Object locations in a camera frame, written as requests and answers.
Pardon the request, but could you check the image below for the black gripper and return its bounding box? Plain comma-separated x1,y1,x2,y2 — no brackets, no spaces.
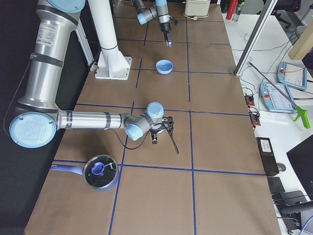
160,21,172,47
150,123,163,144

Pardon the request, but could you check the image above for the green bowl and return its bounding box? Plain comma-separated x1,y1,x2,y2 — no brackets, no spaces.
155,128,164,134

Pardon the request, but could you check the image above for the blue bowl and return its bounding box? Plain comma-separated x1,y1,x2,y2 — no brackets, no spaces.
156,59,174,74

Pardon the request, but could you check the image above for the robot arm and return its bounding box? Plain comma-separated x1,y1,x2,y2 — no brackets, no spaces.
9,0,164,148
131,0,172,48

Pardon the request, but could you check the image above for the cream white appliance box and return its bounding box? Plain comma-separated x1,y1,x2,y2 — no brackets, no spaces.
184,0,211,18

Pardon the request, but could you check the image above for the blue saucepan with glass lid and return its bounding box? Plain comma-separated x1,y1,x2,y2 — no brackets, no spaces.
50,154,120,191

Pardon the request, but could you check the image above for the red bottle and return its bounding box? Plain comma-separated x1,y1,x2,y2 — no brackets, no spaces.
226,0,237,20

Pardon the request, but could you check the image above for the orange black connector board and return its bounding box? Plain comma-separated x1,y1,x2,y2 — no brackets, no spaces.
244,94,261,130

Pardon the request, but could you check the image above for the black power adapter box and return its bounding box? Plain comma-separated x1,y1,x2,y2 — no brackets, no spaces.
256,137,279,177

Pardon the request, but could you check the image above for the near teach pendant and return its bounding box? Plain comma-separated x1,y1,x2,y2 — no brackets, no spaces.
260,82,297,113

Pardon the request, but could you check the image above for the teach pendant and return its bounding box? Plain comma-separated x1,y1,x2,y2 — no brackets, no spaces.
260,82,297,113
277,61,308,91

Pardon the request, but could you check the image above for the far teach pendant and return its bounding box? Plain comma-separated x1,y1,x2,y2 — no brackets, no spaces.
277,61,308,91

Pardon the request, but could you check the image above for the black monitor corner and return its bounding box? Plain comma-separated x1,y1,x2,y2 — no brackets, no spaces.
287,138,313,199

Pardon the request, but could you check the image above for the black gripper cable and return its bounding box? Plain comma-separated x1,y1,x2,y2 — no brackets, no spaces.
111,123,179,155

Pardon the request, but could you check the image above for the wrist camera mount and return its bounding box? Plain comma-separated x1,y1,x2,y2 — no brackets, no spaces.
162,116,174,134
170,16,179,27

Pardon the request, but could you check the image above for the white camera mast base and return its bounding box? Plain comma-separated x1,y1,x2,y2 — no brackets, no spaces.
88,0,132,80

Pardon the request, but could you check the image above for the aluminium frame post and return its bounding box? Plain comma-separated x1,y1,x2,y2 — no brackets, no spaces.
234,0,278,76

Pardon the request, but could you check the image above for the green handled reacher grabber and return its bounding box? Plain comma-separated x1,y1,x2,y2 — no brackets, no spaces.
247,61,311,129

